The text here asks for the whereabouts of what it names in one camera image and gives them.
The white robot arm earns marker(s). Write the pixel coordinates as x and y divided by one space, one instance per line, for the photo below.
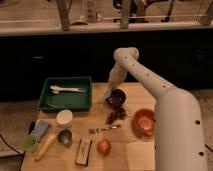
179 137

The green plastic cup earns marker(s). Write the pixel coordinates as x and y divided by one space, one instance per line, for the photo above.
29 143

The dark grape bunch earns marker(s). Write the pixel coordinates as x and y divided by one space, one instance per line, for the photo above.
119 114

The silver fork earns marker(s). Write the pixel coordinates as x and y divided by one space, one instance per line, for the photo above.
98 130

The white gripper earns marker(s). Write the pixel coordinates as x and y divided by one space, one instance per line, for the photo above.
116 77

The orange tomato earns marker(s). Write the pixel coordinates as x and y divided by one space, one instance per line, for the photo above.
104 147

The white brush in tray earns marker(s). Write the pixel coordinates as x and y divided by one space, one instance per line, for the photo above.
58 89

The silver metal cup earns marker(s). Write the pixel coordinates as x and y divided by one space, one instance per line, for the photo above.
65 137

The green plastic tray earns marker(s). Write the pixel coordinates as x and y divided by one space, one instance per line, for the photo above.
74 101

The blue sponge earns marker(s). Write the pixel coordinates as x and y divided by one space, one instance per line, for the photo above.
40 130

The dark purple bowl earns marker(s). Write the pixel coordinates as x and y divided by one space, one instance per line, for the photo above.
116 99

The brown rectangular box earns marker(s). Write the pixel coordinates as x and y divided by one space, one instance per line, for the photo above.
83 151

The orange bowl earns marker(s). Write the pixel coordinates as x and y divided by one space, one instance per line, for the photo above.
143 122

